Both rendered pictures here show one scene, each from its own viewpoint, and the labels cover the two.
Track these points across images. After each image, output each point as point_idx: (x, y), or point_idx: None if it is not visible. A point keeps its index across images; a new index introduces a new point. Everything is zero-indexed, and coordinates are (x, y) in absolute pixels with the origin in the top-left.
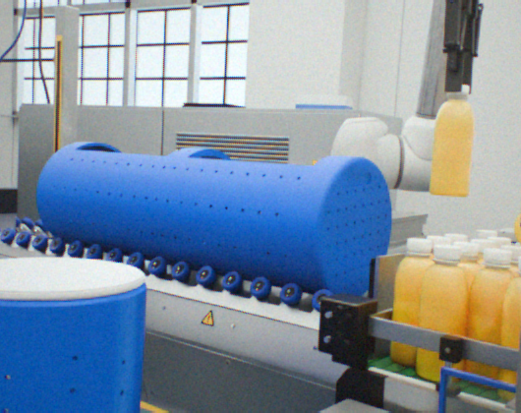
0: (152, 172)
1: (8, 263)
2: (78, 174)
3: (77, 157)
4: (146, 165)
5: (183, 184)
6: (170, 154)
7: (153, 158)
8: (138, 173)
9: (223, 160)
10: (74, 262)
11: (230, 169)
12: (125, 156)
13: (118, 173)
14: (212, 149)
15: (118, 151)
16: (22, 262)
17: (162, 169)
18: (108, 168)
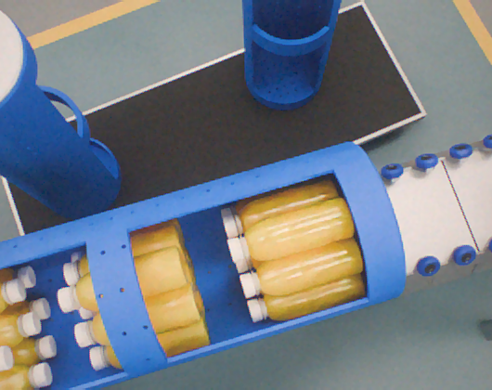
0: (125, 210)
1: (0, 45)
2: (268, 165)
3: (300, 165)
4: (145, 209)
5: (63, 225)
6: (123, 232)
7: (144, 217)
8: (151, 201)
9: (15, 259)
10: None
11: None
12: (203, 200)
13: (189, 189)
14: (94, 290)
15: (363, 253)
16: (1, 54)
17: (110, 216)
18: (214, 184)
